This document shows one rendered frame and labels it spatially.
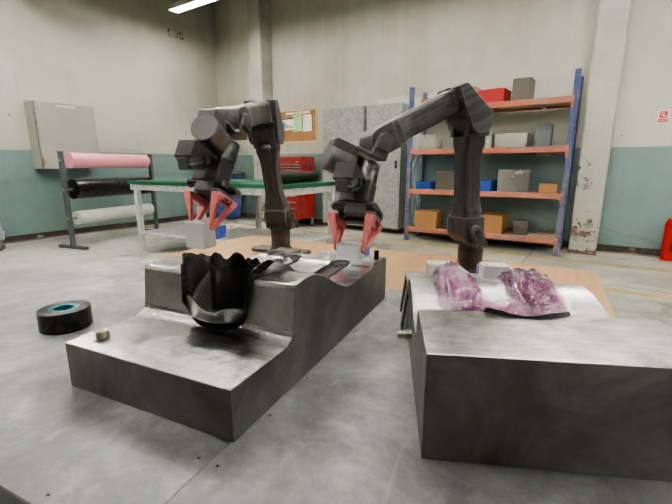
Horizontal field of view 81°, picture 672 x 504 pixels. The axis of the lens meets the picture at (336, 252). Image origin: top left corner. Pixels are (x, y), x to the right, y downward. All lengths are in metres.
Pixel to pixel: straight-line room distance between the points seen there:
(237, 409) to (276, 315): 0.13
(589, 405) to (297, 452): 0.27
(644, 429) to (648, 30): 5.88
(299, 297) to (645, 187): 5.70
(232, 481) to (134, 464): 0.10
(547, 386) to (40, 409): 0.54
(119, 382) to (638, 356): 0.54
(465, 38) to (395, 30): 1.11
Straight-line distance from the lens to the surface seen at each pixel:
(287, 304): 0.50
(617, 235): 6.09
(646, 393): 0.45
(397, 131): 0.90
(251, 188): 4.12
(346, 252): 0.82
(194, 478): 0.43
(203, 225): 0.85
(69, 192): 6.38
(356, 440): 0.45
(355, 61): 7.20
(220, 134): 0.86
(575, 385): 0.42
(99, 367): 0.57
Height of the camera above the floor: 1.08
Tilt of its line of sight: 12 degrees down
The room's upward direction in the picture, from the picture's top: straight up
